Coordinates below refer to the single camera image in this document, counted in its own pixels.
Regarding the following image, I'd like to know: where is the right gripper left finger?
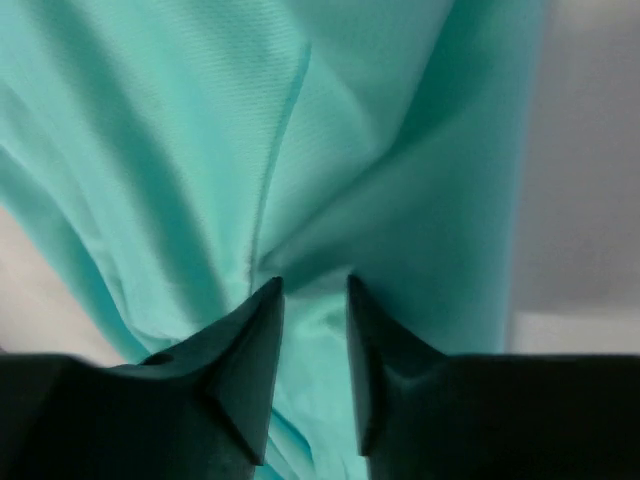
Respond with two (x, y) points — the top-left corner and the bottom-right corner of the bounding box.
(1, 278), (284, 480)

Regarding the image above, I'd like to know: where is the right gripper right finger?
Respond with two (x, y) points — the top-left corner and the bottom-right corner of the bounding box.
(347, 277), (639, 479)

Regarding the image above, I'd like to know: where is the teal t-shirt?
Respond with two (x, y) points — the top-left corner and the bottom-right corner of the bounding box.
(1, 1), (547, 479)

